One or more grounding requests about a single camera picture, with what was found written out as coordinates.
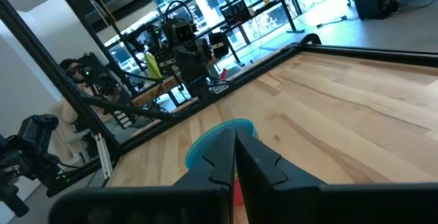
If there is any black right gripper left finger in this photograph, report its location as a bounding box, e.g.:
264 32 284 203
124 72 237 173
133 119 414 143
49 127 237 224

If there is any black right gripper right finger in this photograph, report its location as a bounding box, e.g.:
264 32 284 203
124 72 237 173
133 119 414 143
235 129 438 224

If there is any light blue plate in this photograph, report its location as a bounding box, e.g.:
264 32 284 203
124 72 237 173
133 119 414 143
185 118 260 170

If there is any orange plastic bowl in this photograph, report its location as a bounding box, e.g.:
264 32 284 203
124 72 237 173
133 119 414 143
233 179 246 207

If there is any black diagonal brace bar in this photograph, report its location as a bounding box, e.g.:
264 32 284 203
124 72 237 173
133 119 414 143
80 93 175 122

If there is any wooden neighbouring table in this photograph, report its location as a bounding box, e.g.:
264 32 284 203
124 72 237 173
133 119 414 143
131 75 182 108

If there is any yellow-green bag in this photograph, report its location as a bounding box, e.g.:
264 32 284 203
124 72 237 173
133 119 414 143
144 51 164 80

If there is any black laptop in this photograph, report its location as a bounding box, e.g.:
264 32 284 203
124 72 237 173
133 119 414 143
219 0 253 26

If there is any black office desk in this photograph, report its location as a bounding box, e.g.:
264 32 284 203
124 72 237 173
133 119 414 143
196 0 305 35

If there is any white bracket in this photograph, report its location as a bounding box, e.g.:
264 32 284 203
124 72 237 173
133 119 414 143
94 133 114 179

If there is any black floor cable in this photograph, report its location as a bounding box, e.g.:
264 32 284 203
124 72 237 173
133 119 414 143
315 14 357 29

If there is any black frame post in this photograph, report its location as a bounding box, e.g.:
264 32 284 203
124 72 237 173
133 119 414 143
0 0 121 156

